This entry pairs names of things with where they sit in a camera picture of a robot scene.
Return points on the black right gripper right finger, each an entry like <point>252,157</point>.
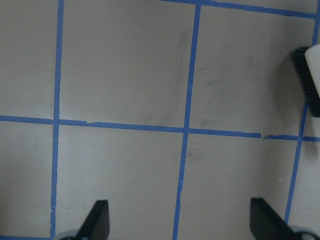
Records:
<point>266,224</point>

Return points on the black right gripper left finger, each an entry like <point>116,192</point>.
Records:
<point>97,223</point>

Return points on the white hand brush black bristles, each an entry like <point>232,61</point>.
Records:
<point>301,68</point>

